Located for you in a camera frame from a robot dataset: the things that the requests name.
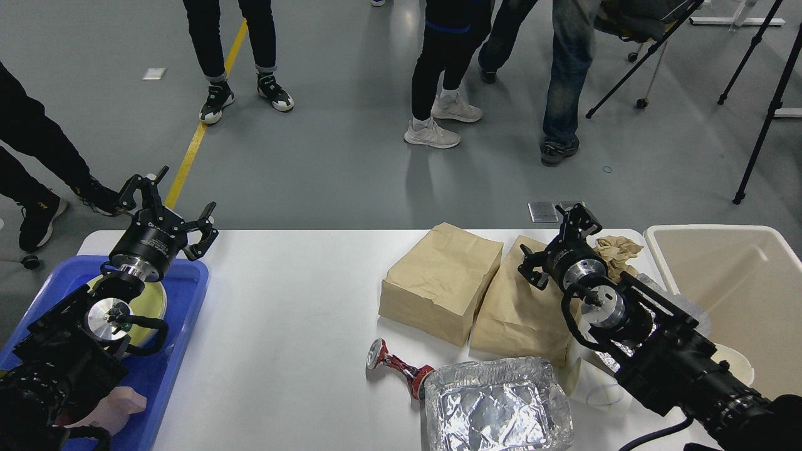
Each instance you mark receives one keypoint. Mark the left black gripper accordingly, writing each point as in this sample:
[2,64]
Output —
[146,251]

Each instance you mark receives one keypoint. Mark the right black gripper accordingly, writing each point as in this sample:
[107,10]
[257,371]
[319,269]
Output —
[569,258]

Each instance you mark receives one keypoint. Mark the yellow plate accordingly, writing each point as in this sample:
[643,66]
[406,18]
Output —
[153,304]

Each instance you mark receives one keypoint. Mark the brown paper bag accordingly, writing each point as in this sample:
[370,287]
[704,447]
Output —
[516,319]
[439,284]

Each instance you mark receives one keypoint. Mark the pink mug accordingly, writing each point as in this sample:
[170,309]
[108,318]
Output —
[112,412]

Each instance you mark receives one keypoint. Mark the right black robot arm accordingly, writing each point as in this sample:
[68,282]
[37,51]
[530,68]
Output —
[742,419]

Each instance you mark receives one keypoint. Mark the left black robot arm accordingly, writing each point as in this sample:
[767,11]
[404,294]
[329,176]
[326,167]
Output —
[72,356]

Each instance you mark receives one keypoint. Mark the metal floor socket plate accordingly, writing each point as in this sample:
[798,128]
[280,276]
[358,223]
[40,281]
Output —
[547,212]

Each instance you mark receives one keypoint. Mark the crumpled brown paper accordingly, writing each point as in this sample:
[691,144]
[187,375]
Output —
[616,251]

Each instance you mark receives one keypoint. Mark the blue plastic tray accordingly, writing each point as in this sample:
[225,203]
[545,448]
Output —
[151,376]

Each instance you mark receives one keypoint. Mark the aluminium foil container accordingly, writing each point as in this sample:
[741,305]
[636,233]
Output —
[506,404]

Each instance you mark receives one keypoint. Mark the beige plastic bin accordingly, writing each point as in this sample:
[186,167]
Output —
[748,280]

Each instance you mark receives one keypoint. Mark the crushed red can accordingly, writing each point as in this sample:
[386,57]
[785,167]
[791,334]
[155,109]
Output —
[378,355]

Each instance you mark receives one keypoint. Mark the white paper cup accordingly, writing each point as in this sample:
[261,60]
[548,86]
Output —
[739,365]

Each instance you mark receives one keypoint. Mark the person with white sneakers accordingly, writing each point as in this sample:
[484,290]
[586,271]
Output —
[453,30]

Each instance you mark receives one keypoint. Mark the white rolling chair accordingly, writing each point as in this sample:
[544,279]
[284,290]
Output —
[640,22]

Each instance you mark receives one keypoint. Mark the black camera tripod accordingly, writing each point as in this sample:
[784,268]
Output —
[740,18]

